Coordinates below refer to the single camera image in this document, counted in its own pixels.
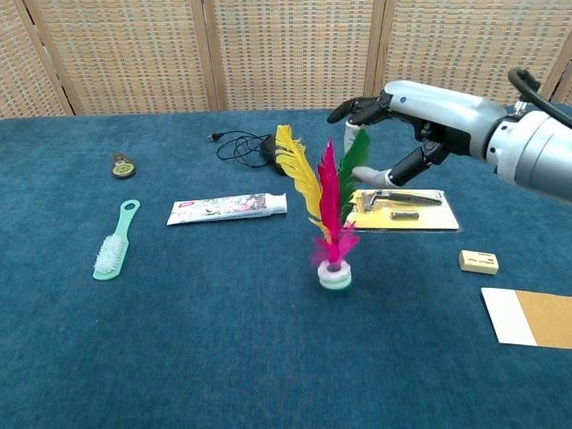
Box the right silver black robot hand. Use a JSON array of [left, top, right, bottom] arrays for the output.
[[326, 80, 509, 189]]

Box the colourful feather shuttlecock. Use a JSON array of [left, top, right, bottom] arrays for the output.
[[274, 124, 372, 298]]

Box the razor in blister pack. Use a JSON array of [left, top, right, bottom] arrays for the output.
[[342, 187, 462, 234]]

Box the small cream eraser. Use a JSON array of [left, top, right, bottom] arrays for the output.
[[458, 249, 501, 276]]

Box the woven bamboo folding screen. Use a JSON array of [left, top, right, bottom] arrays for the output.
[[0, 0, 572, 120]]

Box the black computer mouse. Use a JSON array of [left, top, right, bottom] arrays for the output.
[[259, 132, 290, 177]]

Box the white and tan card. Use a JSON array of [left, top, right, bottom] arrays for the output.
[[480, 287, 572, 351]]

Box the white toothpaste tube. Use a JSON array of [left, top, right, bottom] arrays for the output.
[[166, 192, 289, 227]]

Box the blue felt table mat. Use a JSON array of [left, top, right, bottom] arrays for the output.
[[0, 106, 572, 429]]

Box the mint green plastic brush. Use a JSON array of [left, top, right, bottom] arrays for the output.
[[92, 198, 142, 282]]

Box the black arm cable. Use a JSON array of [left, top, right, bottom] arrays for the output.
[[507, 67, 572, 130]]

